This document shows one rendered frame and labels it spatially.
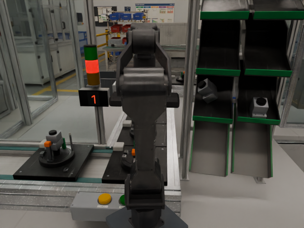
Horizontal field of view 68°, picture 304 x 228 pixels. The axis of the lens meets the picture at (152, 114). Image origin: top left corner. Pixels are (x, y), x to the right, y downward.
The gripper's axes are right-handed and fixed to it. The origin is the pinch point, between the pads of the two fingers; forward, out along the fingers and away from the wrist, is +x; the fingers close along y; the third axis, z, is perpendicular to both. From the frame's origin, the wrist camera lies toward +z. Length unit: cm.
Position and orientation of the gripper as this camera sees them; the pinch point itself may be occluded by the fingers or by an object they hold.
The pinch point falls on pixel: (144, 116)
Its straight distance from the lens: 64.2
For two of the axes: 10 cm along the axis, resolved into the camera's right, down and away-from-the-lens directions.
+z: 0.6, -3.9, 9.2
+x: 0.0, 9.2, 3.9
